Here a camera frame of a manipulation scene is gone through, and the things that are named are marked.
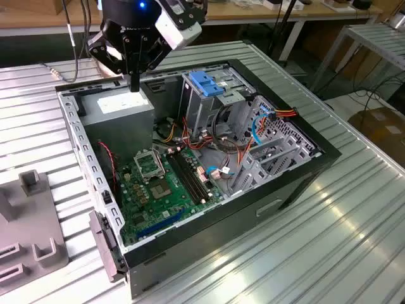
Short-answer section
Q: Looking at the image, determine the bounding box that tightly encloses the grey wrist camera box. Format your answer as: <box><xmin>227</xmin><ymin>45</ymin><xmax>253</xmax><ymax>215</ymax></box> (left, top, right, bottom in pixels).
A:
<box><xmin>154</xmin><ymin>0</ymin><xmax>203</xmax><ymax>51</ymax></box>

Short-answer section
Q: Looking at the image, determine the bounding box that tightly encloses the short blue SATA wire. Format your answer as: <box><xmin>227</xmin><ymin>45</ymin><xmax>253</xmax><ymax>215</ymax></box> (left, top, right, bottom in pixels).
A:
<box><xmin>204</xmin><ymin>165</ymin><xmax>235</xmax><ymax>177</ymax></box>

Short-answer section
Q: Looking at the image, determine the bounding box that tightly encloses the CPU socket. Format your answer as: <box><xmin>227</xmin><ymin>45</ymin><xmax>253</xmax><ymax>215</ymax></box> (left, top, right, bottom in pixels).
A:
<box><xmin>147</xmin><ymin>177</ymin><xmax>174</xmax><ymax>201</ymax></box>

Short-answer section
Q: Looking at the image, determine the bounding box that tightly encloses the grey parts rack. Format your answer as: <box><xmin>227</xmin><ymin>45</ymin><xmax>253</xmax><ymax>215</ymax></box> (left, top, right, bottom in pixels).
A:
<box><xmin>0</xmin><ymin>169</ymin><xmax>70</xmax><ymax>289</ymax></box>

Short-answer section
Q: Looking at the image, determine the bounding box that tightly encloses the long blue SATA wire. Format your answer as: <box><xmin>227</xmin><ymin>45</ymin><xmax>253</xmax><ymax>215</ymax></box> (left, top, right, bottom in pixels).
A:
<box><xmin>251</xmin><ymin>106</ymin><xmax>275</xmax><ymax>147</ymax></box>

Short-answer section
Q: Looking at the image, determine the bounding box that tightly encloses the metal socket cover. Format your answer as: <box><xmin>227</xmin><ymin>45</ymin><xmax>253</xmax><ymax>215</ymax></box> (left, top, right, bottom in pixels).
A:
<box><xmin>132</xmin><ymin>148</ymin><xmax>166</xmax><ymax>182</ymax></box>

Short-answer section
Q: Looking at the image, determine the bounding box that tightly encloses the blue expansion slot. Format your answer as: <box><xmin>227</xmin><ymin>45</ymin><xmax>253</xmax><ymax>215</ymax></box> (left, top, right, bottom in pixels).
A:
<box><xmin>135</xmin><ymin>207</ymin><xmax>187</xmax><ymax>241</ymax></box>

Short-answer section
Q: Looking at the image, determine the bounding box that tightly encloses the yellow red wire bundle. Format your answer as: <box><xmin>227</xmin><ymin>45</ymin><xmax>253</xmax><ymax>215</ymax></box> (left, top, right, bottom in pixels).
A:
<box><xmin>159</xmin><ymin>117</ymin><xmax>194</xmax><ymax>145</ymax></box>

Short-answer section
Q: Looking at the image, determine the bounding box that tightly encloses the grey case panel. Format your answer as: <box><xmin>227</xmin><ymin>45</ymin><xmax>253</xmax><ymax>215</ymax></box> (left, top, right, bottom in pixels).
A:
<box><xmin>87</xmin><ymin>210</ymin><xmax>129</xmax><ymax>283</ymax></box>

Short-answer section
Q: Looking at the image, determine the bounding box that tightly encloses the black open PC case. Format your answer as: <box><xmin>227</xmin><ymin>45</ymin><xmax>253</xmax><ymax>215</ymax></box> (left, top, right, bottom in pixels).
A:
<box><xmin>55</xmin><ymin>58</ymin><xmax>342</xmax><ymax>298</ymax></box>

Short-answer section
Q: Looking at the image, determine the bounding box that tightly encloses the metal slat side table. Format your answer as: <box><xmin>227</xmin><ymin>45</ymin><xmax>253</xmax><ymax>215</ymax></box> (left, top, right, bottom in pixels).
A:
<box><xmin>311</xmin><ymin>23</ymin><xmax>405</xmax><ymax>92</ymax></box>

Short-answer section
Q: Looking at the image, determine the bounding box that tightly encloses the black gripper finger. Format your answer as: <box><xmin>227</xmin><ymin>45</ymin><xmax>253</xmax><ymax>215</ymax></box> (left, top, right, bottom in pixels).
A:
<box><xmin>87</xmin><ymin>31</ymin><xmax>134</xmax><ymax>92</ymax></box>
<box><xmin>132</xmin><ymin>35</ymin><xmax>168</xmax><ymax>92</ymax></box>

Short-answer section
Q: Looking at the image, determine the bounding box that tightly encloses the orange red power wire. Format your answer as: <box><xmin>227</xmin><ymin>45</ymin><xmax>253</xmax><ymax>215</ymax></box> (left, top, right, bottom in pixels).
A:
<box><xmin>236</xmin><ymin>106</ymin><xmax>300</xmax><ymax>167</ymax></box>

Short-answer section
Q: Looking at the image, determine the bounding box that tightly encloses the blue optical bay latch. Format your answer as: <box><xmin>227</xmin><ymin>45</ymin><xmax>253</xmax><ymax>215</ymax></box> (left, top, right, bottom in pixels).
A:
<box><xmin>189</xmin><ymin>70</ymin><xmax>226</xmax><ymax>98</ymax></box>

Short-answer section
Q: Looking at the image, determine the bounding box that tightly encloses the black tripod stand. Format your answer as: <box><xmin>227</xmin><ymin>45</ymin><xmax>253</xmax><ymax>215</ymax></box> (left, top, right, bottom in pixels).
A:
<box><xmin>268</xmin><ymin>0</ymin><xmax>300</xmax><ymax>68</ymax></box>

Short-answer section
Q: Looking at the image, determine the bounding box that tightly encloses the wooden desk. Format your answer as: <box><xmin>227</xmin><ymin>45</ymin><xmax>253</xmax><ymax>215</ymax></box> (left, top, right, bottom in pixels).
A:
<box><xmin>0</xmin><ymin>0</ymin><xmax>384</xmax><ymax>61</ymax></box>

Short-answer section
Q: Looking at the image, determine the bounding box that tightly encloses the green motherboard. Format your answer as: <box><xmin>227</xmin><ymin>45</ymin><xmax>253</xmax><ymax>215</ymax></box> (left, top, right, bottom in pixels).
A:
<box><xmin>115</xmin><ymin>146</ymin><xmax>226</xmax><ymax>247</ymax></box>

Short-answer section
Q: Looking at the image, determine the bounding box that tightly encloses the black wire bundle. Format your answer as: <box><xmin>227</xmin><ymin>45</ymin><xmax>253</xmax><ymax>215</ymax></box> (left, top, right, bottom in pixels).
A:
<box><xmin>211</xmin><ymin>106</ymin><xmax>243</xmax><ymax>155</ymax></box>

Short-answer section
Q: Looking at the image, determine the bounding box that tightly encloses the grey optical drive cage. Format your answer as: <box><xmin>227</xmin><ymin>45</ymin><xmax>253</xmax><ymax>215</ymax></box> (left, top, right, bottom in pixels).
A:
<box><xmin>177</xmin><ymin>66</ymin><xmax>258</xmax><ymax>142</ymax></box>

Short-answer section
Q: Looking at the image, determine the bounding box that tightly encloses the black cable with metal plug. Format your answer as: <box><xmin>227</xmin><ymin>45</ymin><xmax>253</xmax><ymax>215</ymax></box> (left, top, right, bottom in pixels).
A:
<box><xmin>42</xmin><ymin>0</ymin><xmax>96</xmax><ymax>84</ymax></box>

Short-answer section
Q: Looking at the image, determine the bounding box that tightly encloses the perforated metal disk bay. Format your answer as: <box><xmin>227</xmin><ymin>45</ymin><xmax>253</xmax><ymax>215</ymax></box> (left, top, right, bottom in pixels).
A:
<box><xmin>227</xmin><ymin>94</ymin><xmax>321</xmax><ymax>198</ymax></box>

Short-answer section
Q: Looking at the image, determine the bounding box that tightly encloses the large brown cardboard box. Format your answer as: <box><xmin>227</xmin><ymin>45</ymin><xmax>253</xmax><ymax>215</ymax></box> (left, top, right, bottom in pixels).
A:
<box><xmin>347</xmin><ymin>106</ymin><xmax>405</xmax><ymax>153</ymax></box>

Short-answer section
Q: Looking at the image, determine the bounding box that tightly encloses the black RAM slot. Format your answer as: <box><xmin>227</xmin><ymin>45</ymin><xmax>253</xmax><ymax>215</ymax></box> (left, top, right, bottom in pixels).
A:
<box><xmin>166</xmin><ymin>152</ymin><xmax>199</xmax><ymax>205</ymax></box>
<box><xmin>170</xmin><ymin>151</ymin><xmax>203</xmax><ymax>204</ymax></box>
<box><xmin>175</xmin><ymin>151</ymin><xmax>207</xmax><ymax>203</ymax></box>
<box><xmin>178</xmin><ymin>150</ymin><xmax>211</xmax><ymax>202</ymax></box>

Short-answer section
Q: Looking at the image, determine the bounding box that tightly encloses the silver round container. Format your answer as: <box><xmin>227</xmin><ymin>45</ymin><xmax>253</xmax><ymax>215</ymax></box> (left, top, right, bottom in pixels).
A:
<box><xmin>386</xmin><ymin>11</ymin><xmax>405</xmax><ymax>30</ymax></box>

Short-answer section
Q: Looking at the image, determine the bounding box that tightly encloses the grey power supply unit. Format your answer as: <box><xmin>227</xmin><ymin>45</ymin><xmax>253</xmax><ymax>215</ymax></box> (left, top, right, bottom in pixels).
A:
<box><xmin>78</xmin><ymin>85</ymin><xmax>156</xmax><ymax>161</ymax></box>

